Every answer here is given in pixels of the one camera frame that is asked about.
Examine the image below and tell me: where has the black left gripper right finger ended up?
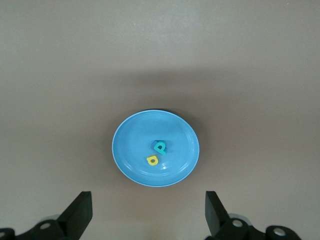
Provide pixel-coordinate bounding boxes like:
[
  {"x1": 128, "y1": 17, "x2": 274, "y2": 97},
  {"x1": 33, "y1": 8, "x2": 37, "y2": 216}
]
[{"x1": 204, "y1": 191, "x2": 266, "y2": 240}]

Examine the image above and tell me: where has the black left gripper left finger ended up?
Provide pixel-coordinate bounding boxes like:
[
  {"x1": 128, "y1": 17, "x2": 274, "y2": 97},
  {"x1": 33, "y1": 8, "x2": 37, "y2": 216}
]
[{"x1": 17, "y1": 191, "x2": 94, "y2": 240}]

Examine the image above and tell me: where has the yellow letter o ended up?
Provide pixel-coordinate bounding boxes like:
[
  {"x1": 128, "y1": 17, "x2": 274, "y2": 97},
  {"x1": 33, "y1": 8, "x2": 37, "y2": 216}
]
[{"x1": 146, "y1": 154, "x2": 159, "y2": 167}]

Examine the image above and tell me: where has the teal letter p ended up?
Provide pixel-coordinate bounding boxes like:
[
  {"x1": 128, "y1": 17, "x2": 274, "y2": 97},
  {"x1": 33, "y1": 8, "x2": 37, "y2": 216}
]
[{"x1": 153, "y1": 141, "x2": 167, "y2": 156}]

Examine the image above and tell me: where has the blue letter m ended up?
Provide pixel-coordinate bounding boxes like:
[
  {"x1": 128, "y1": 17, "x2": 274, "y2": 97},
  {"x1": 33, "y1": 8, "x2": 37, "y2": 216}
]
[{"x1": 150, "y1": 139, "x2": 168, "y2": 151}]

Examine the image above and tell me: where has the blue plate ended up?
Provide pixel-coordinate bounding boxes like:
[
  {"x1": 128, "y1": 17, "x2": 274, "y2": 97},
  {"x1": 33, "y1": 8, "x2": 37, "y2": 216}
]
[{"x1": 111, "y1": 108, "x2": 201, "y2": 187}]

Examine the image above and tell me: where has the brown table cover sheet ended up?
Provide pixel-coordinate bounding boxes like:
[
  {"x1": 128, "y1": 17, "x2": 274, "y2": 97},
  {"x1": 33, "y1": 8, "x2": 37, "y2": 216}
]
[{"x1": 0, "y1": 0, "x2": 320, "y2": 240}]

